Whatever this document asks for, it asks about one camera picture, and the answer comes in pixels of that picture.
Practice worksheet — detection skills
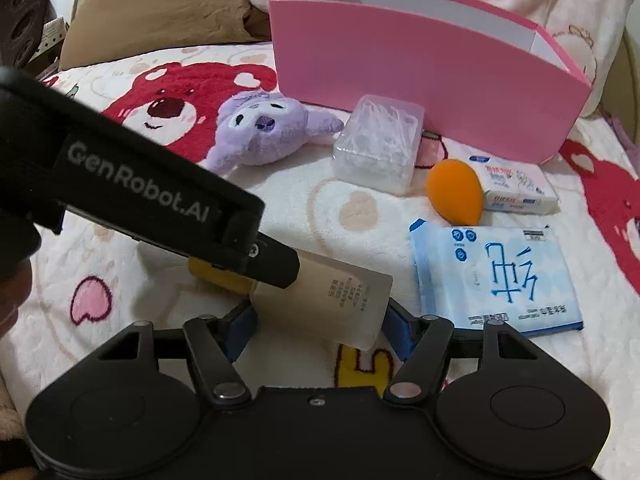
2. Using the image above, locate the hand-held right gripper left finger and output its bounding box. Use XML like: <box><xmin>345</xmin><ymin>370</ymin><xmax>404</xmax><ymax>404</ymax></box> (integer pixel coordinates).
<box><xmin>95</xmin><ymin>300</ymin><xmax>259</xmax><ymax>408</ymax></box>

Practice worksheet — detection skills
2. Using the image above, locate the purple cloth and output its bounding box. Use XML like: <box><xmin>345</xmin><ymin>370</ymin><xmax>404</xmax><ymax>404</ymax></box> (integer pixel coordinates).
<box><xmin>602</xmin><ymin>110</ymin><xmax>640</xmax><ymax>181</ymax></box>

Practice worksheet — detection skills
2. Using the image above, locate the dark round-holed object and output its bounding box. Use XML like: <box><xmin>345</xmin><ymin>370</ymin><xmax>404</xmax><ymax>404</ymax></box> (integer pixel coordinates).
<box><xmin>0</xmin><ymin>0</ymin><xmax>93</xmax><ymax>68</ymax></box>

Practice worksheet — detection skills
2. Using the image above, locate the clear cotton swab box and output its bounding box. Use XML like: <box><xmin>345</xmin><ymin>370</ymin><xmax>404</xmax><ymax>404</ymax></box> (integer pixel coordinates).
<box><xmin>332</xmin><ymin>94</ymin><xmax>426</xmax><ymax>196</ymax></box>

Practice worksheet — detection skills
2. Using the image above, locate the blue white wipes packet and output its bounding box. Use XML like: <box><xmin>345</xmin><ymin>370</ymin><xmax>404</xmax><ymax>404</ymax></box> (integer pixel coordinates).
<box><xmin>409</xmin><ymin>218</ymin><xmax>585</xmax><ymax>336</ymax></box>

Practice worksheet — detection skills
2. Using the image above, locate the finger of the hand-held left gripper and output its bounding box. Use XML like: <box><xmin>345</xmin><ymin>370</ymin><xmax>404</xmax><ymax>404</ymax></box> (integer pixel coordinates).
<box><xmin>249</xmin><ymin>236</ymin><xmax>301</xmax><ymax>290</ymax></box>

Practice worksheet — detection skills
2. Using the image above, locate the beige bottle with yellow cap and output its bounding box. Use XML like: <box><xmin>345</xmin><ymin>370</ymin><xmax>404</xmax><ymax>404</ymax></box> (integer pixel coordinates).
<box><xmin>187</xmin><ymin>252</ymin><xmax>394</xmax><ymax>352</ymax></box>

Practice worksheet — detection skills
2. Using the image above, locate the small white tissue packet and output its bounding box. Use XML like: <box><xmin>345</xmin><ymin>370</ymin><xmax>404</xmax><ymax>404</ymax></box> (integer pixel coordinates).
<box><xmin>467</xmin><ymin>155</ymin><xmax>559</xmax><ymax>216</ymax></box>

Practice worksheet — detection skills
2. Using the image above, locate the brown pillow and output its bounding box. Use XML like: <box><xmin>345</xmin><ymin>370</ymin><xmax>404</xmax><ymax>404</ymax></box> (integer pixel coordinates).
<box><xmin>59</xmin><ymin>0</ymin><xmax>273</xmax><ymax>71</ymax></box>

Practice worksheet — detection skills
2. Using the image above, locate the purple plush toy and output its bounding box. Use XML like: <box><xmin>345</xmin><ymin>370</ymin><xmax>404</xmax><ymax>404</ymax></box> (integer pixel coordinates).
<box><xmin>206</xmin><ymin>89</ymin><xmax>346</xmax><ymax>173</ymax></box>

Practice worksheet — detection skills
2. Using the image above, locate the pink cardboard box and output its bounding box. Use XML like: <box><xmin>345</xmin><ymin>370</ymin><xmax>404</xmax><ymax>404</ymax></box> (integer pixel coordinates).
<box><xmin>268</xmin><ymin>0</ymin><xmax>594</xmax><ymax>165</ymax></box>

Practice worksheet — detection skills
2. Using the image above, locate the orange makeup sponge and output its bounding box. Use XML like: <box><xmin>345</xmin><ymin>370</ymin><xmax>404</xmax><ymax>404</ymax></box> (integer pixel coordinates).
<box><xmin>426</xmin><ymin>158</ymin><xmax>485</xmax><ymax>226</ymax></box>

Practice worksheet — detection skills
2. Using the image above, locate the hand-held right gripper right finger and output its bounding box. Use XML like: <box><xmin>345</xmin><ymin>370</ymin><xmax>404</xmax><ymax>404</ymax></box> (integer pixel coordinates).
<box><xmin>382</xmin><ymin>299</ymin><xmax>538</xmax><ymax>408</ymax></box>

